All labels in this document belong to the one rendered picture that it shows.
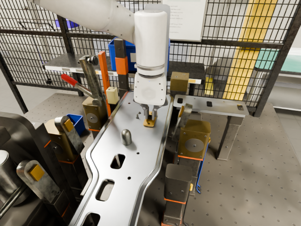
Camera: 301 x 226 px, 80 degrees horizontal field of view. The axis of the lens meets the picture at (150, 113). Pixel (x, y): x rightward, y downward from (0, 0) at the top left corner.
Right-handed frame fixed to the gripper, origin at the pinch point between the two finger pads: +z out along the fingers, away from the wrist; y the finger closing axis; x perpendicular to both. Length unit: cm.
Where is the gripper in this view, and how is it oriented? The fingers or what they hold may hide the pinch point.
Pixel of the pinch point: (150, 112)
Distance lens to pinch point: 63.6
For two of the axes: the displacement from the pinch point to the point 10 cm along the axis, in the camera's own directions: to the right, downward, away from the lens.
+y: 9.8, 1.2, -1.7
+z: 0.0, 8.1, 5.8
